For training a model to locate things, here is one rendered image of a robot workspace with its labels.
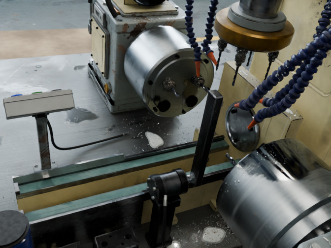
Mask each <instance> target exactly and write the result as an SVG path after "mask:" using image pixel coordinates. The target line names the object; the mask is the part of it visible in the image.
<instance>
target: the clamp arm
mask: <svg viewBox="0 0 331 248"><path fill-rule="evenodd" d="M223 98H224V97H223V96H222V95H221V94H220V93H219V92H218V91H217V90H209V91H208V95H207V100H206V104H205V109H204V113H203V117H202V122H201V126H200V131H199V137H198V141H197V146H196V150H195V155H194V159H193V164H192V168H191V172H190V174H189V175H190V176H192V175H193V176H192V177H191V179H192V180H194V181H192V182H191V183H192V185H193V186H194V187H198V186H201V184H202V180H203V176H204V172H205V168H206V165H207V162H208V161H209V158H208V157H209V153H210V149H211V145H212V141H213V137H214V133H215V129H216V125H217V121H218V118H219V114H220V110H221V107H222V106H223V103H224V102H223Z"/></svg>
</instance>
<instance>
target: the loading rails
mask: <svg viewBox="0 0 331 248"><path fill-rule="evenodd" d="M224 138H225V137H224V135H220V136H215V137H213V141H212V145H211V149H210V153H209V157H208V158H209V161H208V162H207V165H206V168H205V172H204V176H203V180H202V184H201V186H198V187H194V186H193V185H192V183H189V189H188V191H187V193H184V194H181V195H179V196H180V198H181V203H180V206H179V207H176V208H175V212H174V217H173V222H172V225H175V224H177V222H178V219H177V217H176V215H175V214H177V213H180V212H183V211H187V210H190V209H193V208H197V207H200V206H203V205H207V204H209V205H210V207H211V208H212V209H213V211H214V212H216V211H218V210H217V206H216V199H217V194H218V191H219V188H220V186H221V184H222V182H223V181H222V179H223V178H224V177H226V176H227V174H228V173H229V172H230V171H231V170H232V169H233V167H234V166H233V165H232V164H231V162H230V161H228V162H225V159H226V153H228V149H229V144H228V143H227V142H226V141H225V140H224ZM196 146H197V141H193V142H188V143H184V144H179V145H175V146H170V147H165V148H161V149H156V150H152V151H147V152H142V153H138V154H133V155H128V156H124V154H123V153H121V154H116V155H110V156H105V157H100V158H96V159H91V160H87V161H82V162H78V163H73V164H68V165H63V166H59V167H54V168H49V169H45V170H40V171H35V172H31V173H26V174H22V175H17V176H12V178H13V182H14V189H15V194H16V200H17V205H18V210H19V212H21V213H23V214H24V215H25V216H26V217H27V218H28V220H29V224H30V230H31V235H32V242H33V248H59V247H63V246H66V245H69V244H72V243H75V242H79V241H80V242H81V245H84V244H88V243H91V242H93V238H94V237H95V236H98V235H101V234H105V233H109V232H112V231H115V230H118V229H121V228H125V227H128V226H132V228H133V229H137V228H140V227H141V224H144V223H147V222H150V221H151V214H152V207H153V203H152V201H151V199H150V194H149V191H148V190H147V189H146V188H147V187H148V186H147V179H148V177H149V175H153V174H162V173H166V172H170V171H172V170H173V169H177V168H181V169H183V170H184V171H185V173H186V175H188V174H190V172H191V168H192V164H193V159H194V155H195V150H196Z"/></svg>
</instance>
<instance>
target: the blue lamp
mask: <svg viewBox="0 0 331 248"><path fill-rule="evenodd" d="M12 248H33V242H32V235H31V230H30V228H29V232H28V234H27V236H26V237H25V238H24V239H23V241H21V242H20V243H19V244H17V245H16V246H14V247H12Z"/></svg>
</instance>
